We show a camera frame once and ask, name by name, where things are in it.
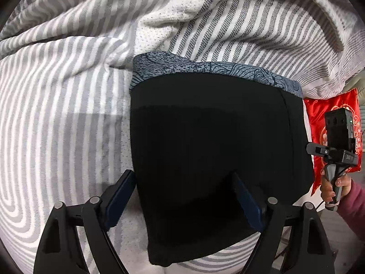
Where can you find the black garment with patterned lining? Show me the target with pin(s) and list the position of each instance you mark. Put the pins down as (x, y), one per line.
(198, 131)

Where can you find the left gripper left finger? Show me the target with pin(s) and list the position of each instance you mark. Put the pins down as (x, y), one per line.
(60, 251)

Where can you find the red embroidered cushion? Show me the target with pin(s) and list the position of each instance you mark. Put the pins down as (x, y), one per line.
(316, 110)

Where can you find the grey striped bed sheet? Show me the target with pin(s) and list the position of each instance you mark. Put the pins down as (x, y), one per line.
(66, 69)

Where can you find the pink sleeve forearm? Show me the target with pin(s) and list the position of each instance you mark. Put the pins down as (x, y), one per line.
(351, 209)

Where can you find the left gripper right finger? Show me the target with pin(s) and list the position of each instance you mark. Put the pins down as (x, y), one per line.
(292, 237)

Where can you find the person's right hand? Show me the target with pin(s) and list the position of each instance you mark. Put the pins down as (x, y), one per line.
(327, 192)

